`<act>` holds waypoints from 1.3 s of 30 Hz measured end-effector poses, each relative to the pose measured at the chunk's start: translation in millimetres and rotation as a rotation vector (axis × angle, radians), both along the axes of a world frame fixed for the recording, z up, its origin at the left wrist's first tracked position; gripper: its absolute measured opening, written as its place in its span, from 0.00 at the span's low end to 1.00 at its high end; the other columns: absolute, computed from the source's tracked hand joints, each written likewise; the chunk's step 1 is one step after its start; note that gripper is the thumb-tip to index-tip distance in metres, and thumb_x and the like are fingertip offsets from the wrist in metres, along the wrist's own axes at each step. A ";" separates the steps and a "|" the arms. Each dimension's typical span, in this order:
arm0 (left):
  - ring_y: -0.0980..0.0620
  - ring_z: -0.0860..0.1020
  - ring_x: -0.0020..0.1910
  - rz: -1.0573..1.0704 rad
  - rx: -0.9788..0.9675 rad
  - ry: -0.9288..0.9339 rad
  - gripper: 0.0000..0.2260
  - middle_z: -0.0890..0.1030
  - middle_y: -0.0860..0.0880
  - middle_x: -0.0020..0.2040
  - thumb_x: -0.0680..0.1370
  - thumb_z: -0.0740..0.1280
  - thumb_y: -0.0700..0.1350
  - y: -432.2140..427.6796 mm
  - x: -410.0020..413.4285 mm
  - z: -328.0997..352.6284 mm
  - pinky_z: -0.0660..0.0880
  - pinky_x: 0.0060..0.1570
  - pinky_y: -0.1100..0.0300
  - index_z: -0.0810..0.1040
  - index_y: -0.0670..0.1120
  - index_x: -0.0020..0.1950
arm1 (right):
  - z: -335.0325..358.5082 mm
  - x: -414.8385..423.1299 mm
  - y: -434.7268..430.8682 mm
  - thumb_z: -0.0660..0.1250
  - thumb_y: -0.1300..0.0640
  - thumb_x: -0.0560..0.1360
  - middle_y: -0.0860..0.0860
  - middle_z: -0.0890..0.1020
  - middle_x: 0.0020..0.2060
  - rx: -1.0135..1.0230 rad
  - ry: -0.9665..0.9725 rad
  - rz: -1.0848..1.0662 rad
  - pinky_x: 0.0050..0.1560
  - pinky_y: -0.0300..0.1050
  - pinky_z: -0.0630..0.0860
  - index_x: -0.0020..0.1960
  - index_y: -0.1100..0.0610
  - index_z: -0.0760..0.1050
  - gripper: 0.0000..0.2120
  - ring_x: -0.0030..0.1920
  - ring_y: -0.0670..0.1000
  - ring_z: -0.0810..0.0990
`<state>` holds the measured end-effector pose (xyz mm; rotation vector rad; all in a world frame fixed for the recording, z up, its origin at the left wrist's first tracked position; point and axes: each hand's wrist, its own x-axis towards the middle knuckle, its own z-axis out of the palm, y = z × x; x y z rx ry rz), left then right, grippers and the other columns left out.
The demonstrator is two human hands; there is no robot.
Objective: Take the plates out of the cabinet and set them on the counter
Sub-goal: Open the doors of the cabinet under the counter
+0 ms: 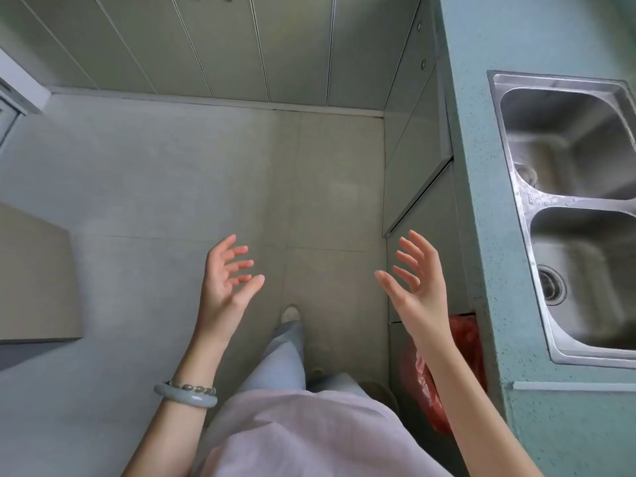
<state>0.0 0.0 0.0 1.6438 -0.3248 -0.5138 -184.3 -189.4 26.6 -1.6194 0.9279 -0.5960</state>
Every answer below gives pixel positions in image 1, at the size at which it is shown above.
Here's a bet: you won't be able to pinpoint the person's left hand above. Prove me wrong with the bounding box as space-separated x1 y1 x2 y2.
194 234 266 345

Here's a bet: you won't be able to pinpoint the person's right hand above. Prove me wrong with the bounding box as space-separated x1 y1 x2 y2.
374 229 456 356

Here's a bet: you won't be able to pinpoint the person's right forearm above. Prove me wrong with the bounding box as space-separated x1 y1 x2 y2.
417 340 543 477

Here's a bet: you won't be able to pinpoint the person's left forearm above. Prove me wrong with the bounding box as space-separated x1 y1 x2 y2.
121 335 227 477

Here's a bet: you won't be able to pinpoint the person's light blue trousers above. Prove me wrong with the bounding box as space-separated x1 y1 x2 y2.
233 320 371 398

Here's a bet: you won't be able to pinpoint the person's pink shirt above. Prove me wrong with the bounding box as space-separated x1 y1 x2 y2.
191 387 453 477

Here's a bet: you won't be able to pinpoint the red plastic bag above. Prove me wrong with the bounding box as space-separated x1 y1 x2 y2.
399 314 489 438

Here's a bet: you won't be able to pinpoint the pale green jade bangle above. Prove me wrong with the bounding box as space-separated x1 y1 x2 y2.
152 382 219 409

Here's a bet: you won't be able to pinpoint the beige refrigerator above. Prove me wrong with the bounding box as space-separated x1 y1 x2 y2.
0 202 84 345

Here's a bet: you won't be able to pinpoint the stainless steel double sink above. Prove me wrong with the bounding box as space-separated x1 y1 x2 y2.
486 69 636 369

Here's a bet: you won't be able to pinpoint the sliding glass door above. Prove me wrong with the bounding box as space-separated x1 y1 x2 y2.
0 48 52 144

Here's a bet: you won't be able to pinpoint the brown beaded bracelet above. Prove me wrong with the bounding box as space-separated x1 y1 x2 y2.
166 380 217 397

